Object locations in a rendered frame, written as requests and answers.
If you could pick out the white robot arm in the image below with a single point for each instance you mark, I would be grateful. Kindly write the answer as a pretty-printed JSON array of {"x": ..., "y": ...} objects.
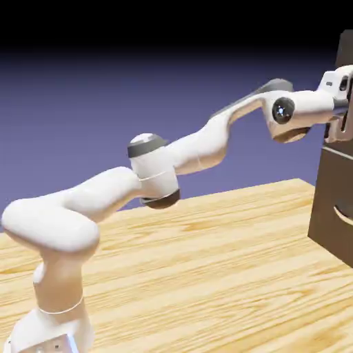
[{"x": 69, "y": 220}]

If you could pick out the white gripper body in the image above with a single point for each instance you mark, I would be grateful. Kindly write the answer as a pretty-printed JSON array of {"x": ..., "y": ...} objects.
[{"x": 336, "y": 133}]

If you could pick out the dark brown wooden cabinet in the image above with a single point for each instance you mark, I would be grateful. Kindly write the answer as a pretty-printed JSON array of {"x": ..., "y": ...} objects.
[{"x": 320, "y": 220}]

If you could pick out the dark brown drawer front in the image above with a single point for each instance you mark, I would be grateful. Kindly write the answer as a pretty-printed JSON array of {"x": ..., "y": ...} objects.
[
  {"x": 343, "y": 52},
  {"x": 328, "y": 179}
]

